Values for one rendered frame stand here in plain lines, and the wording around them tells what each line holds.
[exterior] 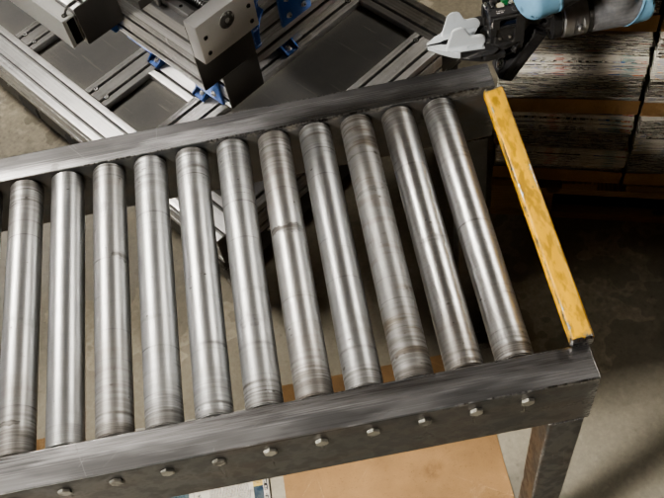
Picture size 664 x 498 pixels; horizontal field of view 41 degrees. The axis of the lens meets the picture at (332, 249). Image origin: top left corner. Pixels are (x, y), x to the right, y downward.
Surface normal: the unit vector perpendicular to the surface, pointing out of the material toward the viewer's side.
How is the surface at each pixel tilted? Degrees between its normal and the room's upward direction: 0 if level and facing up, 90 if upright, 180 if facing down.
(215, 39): 90
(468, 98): 90
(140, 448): 0
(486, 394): 0
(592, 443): 0
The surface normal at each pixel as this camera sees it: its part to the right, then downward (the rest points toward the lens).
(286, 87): -0.11, -0.55
